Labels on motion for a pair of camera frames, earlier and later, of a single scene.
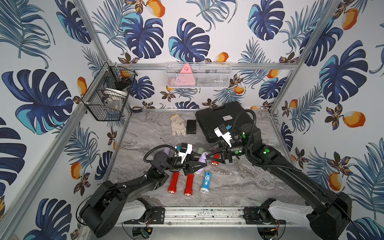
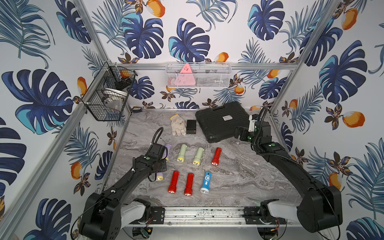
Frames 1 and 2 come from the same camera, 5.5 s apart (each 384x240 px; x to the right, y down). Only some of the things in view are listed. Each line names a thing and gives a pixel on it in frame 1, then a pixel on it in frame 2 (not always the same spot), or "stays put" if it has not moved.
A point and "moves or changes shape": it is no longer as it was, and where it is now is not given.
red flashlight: (172, 188) stays put
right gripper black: (226, 154) -> (244, 131)
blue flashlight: (205, 188) stays put
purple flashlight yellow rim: (167, 151) stays put
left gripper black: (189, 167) -> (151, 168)
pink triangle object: (185, 77) stays put
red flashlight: (215, 163) stays put
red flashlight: (188, 190) stays put
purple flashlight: (202, 158) moves or changes shape
